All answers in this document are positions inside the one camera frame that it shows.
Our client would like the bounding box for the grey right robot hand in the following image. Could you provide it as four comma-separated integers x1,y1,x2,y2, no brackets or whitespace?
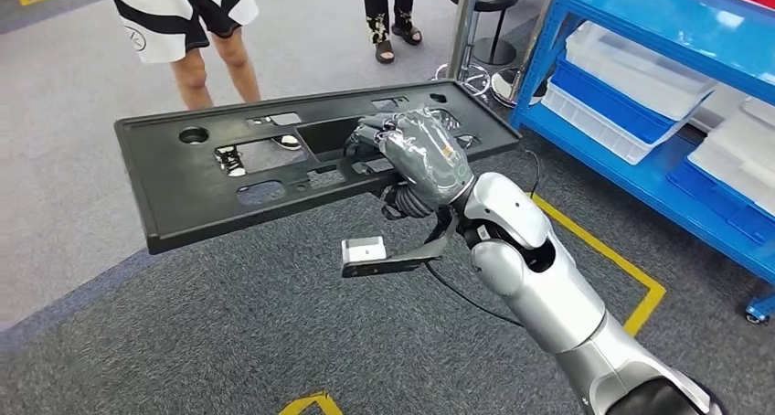
344,106,476,210

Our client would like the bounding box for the black plastic plate holder part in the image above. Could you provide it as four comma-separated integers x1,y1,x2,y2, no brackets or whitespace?
114,80,522,256

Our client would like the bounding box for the blue metal shelf rack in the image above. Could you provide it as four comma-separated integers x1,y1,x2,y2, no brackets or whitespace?
508,0,775,325

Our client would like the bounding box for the person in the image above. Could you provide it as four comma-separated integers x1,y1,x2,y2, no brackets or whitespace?
100,0,303,178
361,0,423,65

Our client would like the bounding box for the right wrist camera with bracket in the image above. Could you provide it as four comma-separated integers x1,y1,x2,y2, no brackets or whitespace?
340,208,460,279

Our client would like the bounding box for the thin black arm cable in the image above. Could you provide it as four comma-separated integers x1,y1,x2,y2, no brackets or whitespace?
523,148,542,198

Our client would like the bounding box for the chrome stanchion post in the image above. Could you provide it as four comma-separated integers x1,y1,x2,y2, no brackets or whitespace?
491,0,562,109
432,0,492,97

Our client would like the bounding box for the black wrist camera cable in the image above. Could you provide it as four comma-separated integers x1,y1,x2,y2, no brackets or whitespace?
423,261,523,329

